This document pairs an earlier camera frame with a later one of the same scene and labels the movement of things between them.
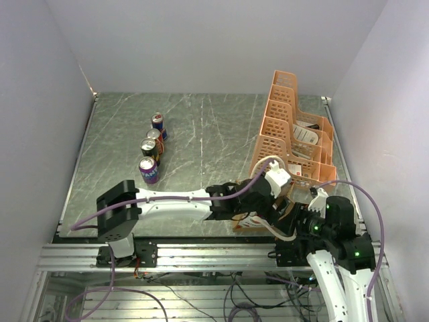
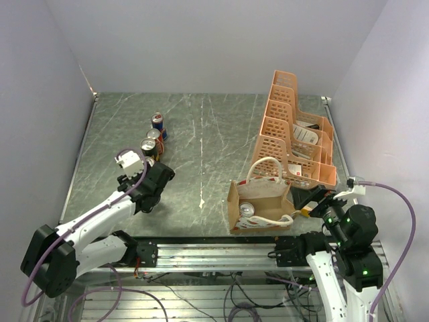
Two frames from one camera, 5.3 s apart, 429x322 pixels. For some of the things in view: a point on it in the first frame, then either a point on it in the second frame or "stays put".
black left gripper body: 264,208 to 156,198
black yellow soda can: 148,148 stays put
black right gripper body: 311,223 to 330,209
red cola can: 155,133 stays put
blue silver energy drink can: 157,123 stays put
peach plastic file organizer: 303,145 stays put
